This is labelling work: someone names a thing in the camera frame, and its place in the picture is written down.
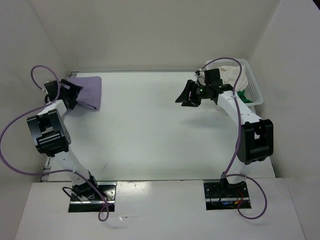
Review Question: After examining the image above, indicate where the purple t-shirt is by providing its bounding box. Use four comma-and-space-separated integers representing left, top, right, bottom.
67, 76, 102, 111

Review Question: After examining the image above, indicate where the cream white t-shirt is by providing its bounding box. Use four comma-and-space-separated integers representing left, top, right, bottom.
218, 65, 249, 92

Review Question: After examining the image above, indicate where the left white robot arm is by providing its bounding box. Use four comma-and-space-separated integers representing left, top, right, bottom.
27, 79, 98, 199

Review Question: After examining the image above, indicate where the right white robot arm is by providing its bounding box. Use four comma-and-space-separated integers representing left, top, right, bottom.
175, 79, 274, 188

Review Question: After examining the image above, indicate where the green t-shirt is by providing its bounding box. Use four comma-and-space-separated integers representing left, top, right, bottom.
237, 90, 252, 104

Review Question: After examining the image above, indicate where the white plastic basket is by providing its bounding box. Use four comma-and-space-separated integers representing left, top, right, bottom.
202, 57, 264, 107

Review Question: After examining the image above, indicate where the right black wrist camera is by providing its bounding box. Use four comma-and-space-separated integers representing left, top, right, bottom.
204, 68, 223, 87

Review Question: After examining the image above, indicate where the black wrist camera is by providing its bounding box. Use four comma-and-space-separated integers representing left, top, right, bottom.
204, 68, 223, 87
44, 80, 62, 104

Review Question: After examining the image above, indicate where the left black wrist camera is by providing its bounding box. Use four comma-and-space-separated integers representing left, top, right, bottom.
44, 80, 62, 104

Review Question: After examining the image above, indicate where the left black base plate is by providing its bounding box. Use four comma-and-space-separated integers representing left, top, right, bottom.
63, 182, 117, 213

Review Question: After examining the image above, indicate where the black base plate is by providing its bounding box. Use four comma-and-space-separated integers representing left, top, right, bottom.
203, 179, 252, 211
63, 182, 117, 213

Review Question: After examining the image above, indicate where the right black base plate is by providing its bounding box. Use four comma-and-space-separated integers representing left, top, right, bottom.
203, 179, 252, 211

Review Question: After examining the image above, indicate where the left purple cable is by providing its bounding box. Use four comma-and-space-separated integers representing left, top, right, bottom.
0, 65, 115, 223

